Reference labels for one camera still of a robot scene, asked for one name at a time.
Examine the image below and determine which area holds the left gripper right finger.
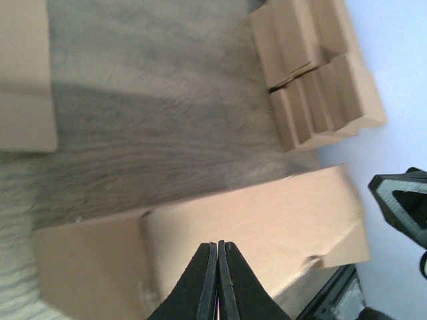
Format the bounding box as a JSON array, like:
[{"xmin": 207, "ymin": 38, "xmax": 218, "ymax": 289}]
[{"xmin": 218, "ymin": 240, "xmax": 290, "ymax": 320}]

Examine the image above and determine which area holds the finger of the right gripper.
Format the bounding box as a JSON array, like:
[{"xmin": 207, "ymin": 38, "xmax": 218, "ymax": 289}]
[{"xmin": 368, "ymin": 167, "xmax": 426, "ymax": 248}]

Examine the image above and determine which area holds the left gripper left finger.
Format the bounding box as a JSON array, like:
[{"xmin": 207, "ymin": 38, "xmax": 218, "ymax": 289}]
[{"xmin": 149, "ymin": 243, "xmax": 218, "ymax": 320}]

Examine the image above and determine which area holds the cardboard box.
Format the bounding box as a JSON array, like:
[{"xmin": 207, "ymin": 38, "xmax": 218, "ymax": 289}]
[{"xmin": 33, "ymin": 165, "xmax": 370, "ymax": 319}]

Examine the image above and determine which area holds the folded box top stack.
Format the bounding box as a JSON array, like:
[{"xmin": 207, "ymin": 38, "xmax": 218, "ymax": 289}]
[{"xmin": 331, "ymin": 53, "xmax": 388, "ymax": 131}]

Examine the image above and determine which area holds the folded box back right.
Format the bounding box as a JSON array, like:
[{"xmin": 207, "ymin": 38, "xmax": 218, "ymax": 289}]
[{"xmin": 309, "ymin": 0, "xmax": 360, "ymax": 60}]

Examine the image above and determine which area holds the folded box back left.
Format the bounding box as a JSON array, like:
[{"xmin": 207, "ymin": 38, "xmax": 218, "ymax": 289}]
[{"xmin": 249, "ymin": 1, "xmax": 326, "ymax": 91}]

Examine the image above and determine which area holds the folded boxes lower stack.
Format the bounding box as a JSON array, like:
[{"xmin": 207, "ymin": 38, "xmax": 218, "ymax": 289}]
[{"xmin": 270, "ymin": 69, "xmax": 360, "ymax": 152}]

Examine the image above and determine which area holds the flat cardboard sheet stack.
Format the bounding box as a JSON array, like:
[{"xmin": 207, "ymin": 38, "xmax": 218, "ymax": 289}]
[{"xmin": 1, "ymin": 1, "xmax": 58, "ymax": 153}]

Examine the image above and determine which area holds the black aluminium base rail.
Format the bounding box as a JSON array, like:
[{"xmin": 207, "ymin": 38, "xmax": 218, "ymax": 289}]
[{"xmin": 296, "ymin": 265, "xmax": 358, "ymax": 320}]

